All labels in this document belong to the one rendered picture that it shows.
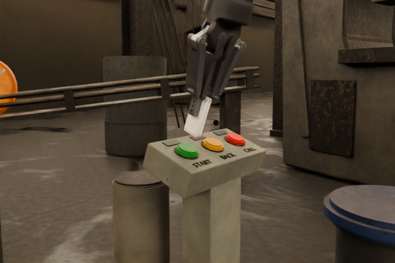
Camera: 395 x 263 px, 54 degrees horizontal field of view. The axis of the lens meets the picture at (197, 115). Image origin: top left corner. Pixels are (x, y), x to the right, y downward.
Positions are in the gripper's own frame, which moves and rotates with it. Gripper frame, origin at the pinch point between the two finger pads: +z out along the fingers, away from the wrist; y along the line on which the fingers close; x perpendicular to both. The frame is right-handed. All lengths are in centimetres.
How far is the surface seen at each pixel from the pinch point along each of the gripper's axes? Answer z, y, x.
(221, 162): 7.3, -4.0, 5.0
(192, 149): 6.2, -0.2, 0.9
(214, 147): 6.5, -6.1, 1.3
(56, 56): 196, -373, -655
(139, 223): 26.2, 0.8, -5.8
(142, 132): 113, -175, -180
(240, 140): 6.3, -14.4, 1.6
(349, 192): 19, -50, 18
